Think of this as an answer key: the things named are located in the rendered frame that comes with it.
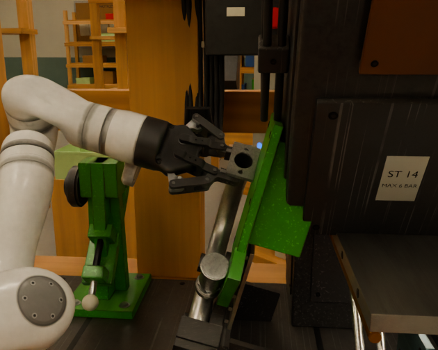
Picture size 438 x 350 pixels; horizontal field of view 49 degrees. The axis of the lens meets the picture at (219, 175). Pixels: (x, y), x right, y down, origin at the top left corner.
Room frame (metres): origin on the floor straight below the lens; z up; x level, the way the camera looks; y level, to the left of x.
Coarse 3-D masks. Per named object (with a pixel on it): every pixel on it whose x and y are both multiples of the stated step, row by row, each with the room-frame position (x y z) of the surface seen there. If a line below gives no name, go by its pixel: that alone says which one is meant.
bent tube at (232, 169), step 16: (240, 144) 0.68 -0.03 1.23; (240, 160) 0.69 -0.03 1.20; (256, 160) 0.66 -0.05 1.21; (240, 176) 0.64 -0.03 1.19; (224, 192) 0.72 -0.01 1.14; (240, 192) 0.71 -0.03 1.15; (224, 208) 0.72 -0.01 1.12; (224, 224) 0.72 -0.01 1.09; (224, 240) 0.71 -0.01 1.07; (192, 304) 0.63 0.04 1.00; (208, 304) 0.63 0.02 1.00; (208, 320) 0.62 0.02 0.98
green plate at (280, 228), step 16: (272, 128) 0.57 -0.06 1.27; (272, 144) 0.56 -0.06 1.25; (272, 160) 0.56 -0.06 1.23; (256, 176) 0.60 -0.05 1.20; (272, 176) 0.57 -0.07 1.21; (256, 192) 0.56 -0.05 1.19; (272, 192) 0.57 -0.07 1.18; (256, 208) 0.56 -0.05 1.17; (272, 208) 0.57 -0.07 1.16; (288, 208) 0.57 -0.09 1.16; (240, 224) 0.64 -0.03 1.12; (256, 224) 0.58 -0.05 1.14; (272, 224) 0.57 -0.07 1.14; (288, 224) 0.57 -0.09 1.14; (304, 224) 0.57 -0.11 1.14; (240, 240) 0.57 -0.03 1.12; (256, 240) 0.58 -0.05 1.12; (272, 240) 0.57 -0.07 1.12; (288, 240) 0.57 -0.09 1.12; (304, 240) 0.57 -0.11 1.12
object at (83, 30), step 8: (80, 8) 11.10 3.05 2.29; (88, 8) 11.08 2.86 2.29; (104, 8) 11.03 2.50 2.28; (112, 8) 11.01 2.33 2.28; (80, 16) 11.11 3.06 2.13; (88, 16) 11.08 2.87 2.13; (104, 16) 11.03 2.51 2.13; (80, 24) 11.11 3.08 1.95; (88, 24) 11.08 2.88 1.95; (104, 24) 11.03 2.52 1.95; (112, 24) 11.01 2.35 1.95; (80, 32) 11.11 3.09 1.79; (88, 32) 11.08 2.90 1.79; (104, 32) 11.03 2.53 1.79; (80, 40) 11.11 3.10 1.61; (88, 40) 11.09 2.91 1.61
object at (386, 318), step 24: (336, 240) 0.57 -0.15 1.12; (360, 240) 0.55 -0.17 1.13; (384, 240) 0.55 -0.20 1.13; (408, 240) 0.55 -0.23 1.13; (432, 240) 0.55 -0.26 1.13; (360, 264) 0.48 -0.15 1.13; (384, 264) 0.48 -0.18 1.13; (408, 264) 0.48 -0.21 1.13; (432, 264) 0.48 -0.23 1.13; (360, 288) 0.43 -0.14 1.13; (384, 288) 0.43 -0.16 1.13; (408, 288) 0.43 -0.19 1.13; (432, 288) 0.43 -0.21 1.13; (360, 312) 0.42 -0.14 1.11; (384, 312) 0.38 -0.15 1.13; (408, 312) 0.38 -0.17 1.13; (432, 312) 0.38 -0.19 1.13
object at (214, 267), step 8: (208, 256) 0.58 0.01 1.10; (216, 256) 0.58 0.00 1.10; (224, 256) 0.58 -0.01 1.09; (200, 264) 0.58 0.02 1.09; (208, 264) 0.57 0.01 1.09; (216, 264) 0.57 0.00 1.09; (224, 264) 0.57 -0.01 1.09; (200, 272) 0.59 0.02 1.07; (208, 272) 0.56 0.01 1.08; (216, 272) 0.56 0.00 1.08; (224, 272) 0.57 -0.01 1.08; (200, 280) 0.59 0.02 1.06; (208, 280) 0.57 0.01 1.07; (216, 280) 0.56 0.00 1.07; (200, 288) 0.60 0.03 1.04; (208, 288) 0.59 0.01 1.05; (216, 288) 0.59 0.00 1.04; (200, 296) 0.61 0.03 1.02; (208, 296) 0.60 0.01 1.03; (216, 296) 0.61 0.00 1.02
